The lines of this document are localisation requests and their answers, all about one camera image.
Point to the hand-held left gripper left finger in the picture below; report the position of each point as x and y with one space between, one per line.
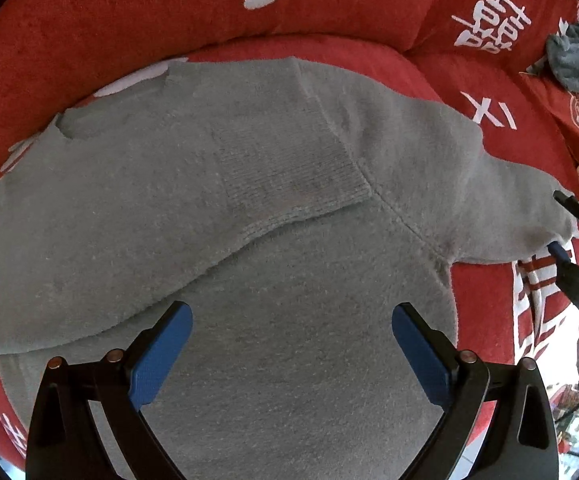
162 355

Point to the grey knit sweater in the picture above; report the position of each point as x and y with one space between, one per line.
269 185

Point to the red printed blanket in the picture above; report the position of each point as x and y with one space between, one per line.
119 10

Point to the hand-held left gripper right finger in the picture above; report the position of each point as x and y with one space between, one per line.
419 355

